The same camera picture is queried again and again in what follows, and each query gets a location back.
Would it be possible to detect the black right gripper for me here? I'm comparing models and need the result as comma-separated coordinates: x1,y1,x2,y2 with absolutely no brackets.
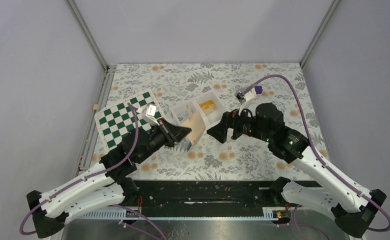
206,102,272,144

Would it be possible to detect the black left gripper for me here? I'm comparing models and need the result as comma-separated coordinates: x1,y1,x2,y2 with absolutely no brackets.
137,117,193,164

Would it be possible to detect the beige leather card holder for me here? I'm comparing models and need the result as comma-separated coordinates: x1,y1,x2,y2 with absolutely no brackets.
181,111,206,151

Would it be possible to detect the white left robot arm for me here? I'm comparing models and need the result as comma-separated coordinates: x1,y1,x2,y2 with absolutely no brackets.
26,118,192,239

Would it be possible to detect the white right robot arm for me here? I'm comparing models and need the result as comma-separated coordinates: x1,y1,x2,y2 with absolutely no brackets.
207,103,387,238

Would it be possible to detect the white VIP card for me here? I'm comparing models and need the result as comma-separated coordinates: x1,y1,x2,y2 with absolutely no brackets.
176,112,192,124

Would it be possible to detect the orange gold card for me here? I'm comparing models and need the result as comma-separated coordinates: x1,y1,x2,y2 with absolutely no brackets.
199,100,218,116

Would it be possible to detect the white two-compartment plastic bin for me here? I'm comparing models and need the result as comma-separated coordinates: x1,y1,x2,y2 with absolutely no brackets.
170,90,227,130

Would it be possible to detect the green white purple toy block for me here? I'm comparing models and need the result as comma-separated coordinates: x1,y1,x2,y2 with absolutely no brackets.
249,85,263,98

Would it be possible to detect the green and white chessboard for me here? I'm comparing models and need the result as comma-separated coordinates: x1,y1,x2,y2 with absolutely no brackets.
94,90,164,153

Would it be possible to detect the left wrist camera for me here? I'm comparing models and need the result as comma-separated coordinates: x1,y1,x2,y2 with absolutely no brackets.
142,103,159,126

